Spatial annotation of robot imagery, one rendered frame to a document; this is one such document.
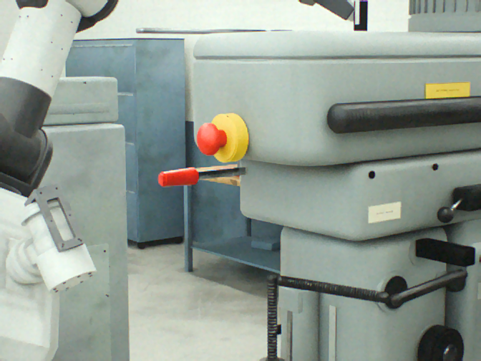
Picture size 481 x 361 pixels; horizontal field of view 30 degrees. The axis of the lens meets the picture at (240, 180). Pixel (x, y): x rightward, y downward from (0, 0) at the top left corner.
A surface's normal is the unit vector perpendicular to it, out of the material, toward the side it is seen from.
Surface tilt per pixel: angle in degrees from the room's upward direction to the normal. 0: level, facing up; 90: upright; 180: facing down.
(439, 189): 90
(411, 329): 90
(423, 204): 90
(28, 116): 86
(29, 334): 58
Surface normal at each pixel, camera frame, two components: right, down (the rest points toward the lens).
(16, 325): 0.68, -0.46
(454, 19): -0.53, 0.12
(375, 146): 0.61, 0.26
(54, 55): 0.77, 0.07
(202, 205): -0.78, 0.09
